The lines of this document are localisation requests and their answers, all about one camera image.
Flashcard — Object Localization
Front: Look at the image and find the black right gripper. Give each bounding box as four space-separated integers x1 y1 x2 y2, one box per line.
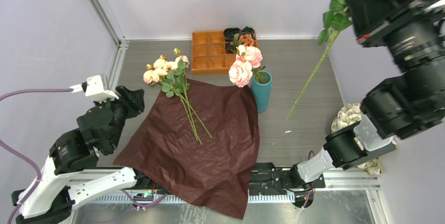
338 0 445 110

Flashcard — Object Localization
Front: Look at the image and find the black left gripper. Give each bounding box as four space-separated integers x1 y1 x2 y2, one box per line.
97 85 147 150

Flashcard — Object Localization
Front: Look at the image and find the red wrapping paper sheet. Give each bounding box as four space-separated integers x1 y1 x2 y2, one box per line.
114 80 260 219

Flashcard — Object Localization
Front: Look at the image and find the teal vase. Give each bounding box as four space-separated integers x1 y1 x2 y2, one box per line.
250 70 272 113

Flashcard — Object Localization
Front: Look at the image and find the pink flower bouquet red wrap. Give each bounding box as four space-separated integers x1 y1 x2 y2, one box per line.
143 48 213 144

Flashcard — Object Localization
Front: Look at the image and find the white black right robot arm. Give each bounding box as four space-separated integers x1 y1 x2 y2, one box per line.
290 0 444 190

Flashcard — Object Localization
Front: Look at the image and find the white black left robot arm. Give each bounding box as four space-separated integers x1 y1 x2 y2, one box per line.
9 86 153 223

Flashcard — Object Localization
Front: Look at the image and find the crumpled beige printed cloth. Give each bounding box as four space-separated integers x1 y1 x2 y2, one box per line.
331 103 383 175

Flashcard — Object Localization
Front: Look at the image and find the orange compartment tray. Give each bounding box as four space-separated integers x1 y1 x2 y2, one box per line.
192 30 236 76

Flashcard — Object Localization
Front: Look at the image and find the dark rolled sock back right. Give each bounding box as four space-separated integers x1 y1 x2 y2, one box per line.
241 26 256 40

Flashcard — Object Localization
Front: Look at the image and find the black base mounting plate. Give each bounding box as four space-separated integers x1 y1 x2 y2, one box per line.
119 162 325 197

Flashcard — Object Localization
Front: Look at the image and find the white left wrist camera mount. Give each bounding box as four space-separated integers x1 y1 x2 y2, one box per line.
70 74 119 103

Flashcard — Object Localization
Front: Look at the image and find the aluminium frame rail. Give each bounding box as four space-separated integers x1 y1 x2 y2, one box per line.
322 168 381 191

